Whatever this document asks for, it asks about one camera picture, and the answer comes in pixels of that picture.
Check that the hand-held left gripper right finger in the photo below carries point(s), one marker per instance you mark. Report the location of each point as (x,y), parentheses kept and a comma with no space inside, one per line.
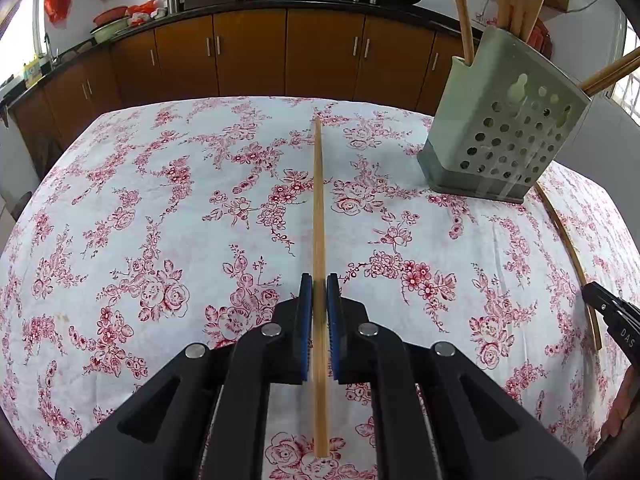
(335,330)

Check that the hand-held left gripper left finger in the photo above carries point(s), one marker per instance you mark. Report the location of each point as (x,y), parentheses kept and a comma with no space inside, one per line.
(305,330)

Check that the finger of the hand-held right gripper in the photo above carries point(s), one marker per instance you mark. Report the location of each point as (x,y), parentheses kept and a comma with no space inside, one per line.
(600,297)

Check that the green perforated utensil holder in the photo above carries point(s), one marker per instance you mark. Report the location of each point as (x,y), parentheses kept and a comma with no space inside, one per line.
(500,75)

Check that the person's right hand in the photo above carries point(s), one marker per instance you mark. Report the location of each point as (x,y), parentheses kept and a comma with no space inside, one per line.
(625,405)

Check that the red floral white tablecloth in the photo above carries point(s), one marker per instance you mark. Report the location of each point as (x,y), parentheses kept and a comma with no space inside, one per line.
(175,235)

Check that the white barred window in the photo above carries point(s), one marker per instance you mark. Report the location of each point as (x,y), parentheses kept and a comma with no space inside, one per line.
(627,80)

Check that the red condiment boxes group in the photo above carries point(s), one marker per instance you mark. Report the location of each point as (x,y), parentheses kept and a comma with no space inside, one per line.
(540,37)

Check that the brown lower kitchen cabinets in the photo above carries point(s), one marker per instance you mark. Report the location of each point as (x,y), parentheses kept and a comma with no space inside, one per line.
(250,55)

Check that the black kitchen countertop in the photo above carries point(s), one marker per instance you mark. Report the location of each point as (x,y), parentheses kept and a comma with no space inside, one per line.
(280,2)

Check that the red plastic basin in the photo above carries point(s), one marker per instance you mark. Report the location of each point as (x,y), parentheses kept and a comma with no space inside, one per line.
(111,15)

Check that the yellow bottle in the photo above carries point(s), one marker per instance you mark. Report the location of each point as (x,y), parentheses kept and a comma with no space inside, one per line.
(33,72)

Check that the metal faucet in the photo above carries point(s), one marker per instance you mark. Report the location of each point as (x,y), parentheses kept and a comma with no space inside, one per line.
(50,47)

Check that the red plastic bag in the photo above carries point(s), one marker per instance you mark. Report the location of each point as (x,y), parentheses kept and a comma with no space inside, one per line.
(59,2)

